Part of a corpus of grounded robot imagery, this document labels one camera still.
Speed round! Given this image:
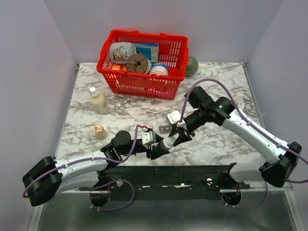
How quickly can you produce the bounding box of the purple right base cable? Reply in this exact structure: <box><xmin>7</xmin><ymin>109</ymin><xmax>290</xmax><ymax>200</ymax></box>
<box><xmin>221</xmin><ymin>180</ymin><xmax>270</xmax><ymax>210</ymax></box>

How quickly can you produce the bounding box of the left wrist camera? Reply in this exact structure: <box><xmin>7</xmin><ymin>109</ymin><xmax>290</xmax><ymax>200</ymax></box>
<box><xmin>141</xmin><ymin>131</ymin><xmax>156</xmax><ymax>146</ymax></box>

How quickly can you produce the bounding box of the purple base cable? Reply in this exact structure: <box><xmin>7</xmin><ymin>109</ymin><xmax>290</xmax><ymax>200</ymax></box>
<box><xmin>89</xmin><ymin>178</ymin><xmax>136</xmax><ymax>212</ymax></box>
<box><xmin>221</xmin><ymin>180</ymin><xmax>270</xmax><ymax>210</ymax></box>

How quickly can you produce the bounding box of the amber capsule bottle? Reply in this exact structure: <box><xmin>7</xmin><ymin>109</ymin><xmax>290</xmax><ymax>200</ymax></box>
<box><xmin>94</xmin><ymin>124</ymin><xmax>107</xmax><ymax>140</ymax></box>

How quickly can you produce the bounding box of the cream pump lotion bottle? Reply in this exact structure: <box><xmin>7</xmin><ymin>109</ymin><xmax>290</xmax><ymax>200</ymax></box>
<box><xmin>90</xmin><ymin>87</ymin><xmax>109</xmax><ymax>114</ymax></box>

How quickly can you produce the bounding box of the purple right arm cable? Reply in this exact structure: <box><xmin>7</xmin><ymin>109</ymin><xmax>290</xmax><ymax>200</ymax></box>
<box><xmin>178</xmin><ymin>78</ymin><xmax>308</xmax><ymax>185</ymax></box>

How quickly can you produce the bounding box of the grey weekly pill organizer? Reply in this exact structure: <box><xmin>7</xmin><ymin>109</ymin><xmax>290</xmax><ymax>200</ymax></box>
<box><xmin>159</xmin><ymin>125</ymin><xmax>172</xmax><ymax>134</ymax></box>

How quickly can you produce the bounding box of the brown round lid container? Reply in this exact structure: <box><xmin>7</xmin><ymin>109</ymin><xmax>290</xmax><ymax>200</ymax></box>
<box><xmin>126</xmin><ymin>53</ymin><xmax>151</xmax><ymax>74</ymax></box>

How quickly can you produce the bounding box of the white pill bottle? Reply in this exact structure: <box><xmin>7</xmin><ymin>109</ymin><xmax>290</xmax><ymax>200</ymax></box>
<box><xmin>156</xmin><ymin>137</ymin><xmax>176</xmax><ymax>151</ymax></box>

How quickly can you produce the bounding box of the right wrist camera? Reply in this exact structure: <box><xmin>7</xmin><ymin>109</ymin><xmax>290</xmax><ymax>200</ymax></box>
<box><xmin>167</xmin><ymin>111</ymin><xmax>181</xmax><ymax>126</ymax></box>

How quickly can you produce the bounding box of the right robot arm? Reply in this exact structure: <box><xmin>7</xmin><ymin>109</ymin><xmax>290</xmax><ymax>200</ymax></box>
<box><xmin>170</xmin><ymin>86</ymin><xmax>302</xmax><ymax>189</ymax></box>

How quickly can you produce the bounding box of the dark patterned can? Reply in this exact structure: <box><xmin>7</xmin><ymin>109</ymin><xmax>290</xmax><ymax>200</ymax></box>
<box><xmin>234</xmin><ymin>96</ymin><xmax>244</xmax><ymax>110</ymax></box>

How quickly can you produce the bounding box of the blue carton box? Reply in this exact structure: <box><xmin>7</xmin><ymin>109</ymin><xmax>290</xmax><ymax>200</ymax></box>
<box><xmin>133</xmin><ymin>43</ymin><xmax>159</xmax><ymax>63</ymax></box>

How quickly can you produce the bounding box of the white blue tub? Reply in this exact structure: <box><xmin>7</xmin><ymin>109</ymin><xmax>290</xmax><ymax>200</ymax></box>
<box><xmin>149</xmin><ymin>63</ymin><xmax>169</xmax><ymax>76</ymax></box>

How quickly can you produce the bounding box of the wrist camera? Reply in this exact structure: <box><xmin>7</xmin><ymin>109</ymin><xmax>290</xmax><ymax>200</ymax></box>
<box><xmin>141</xmin><ymin>131</ymin><xmax>156</xmax><ymax>146</ymax></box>
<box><xmin>167</xmin><ymin>111</ymin><xmax>181</xmax><ymax>126</ymax></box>

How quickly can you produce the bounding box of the green round melon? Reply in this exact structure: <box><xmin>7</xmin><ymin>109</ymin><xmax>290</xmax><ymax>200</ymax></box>
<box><xmin>185</xmin><ymin>56</ymin><xmax>199</xmax><ymax>77</ymax></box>

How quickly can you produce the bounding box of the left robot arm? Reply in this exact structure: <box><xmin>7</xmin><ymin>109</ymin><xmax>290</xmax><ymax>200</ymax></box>
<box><xmin>22</xmin><ymin>126</ymin><xmax>175</xmax><ymax>206</ymax></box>

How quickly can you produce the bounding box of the white snack pouch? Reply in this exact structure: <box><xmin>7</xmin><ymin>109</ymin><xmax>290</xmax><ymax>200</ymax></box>
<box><xmin>110</xmin><ymin>42</ymin><xmax>137</xmax><ymax>64</ymax></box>

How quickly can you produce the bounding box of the black front rail frame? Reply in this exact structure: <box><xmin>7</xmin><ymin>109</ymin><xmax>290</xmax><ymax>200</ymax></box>
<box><xmin>77</xmin><ymin>164</ymin><xmax>265</xmax><ymax>201</ymax></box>

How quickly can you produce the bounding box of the red plastic shopping basket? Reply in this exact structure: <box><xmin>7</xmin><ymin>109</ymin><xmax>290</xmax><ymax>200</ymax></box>
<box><xmin>97</xmin><ymin>30</ymin><xmax>189</xmax><ymax>100</ymax></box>

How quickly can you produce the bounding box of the orange packet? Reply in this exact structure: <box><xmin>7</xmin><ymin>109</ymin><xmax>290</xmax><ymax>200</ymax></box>
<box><xmin>111</xmin><ymin>64</ymin><xmax>127</xmax><ymax>72</ymax></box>

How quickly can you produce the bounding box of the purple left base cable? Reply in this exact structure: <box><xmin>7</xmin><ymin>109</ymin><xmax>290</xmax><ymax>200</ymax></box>
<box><xmin>89</xmin><ymin>178</ymin><xmax>136</xmax><ymax>212</ymax></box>

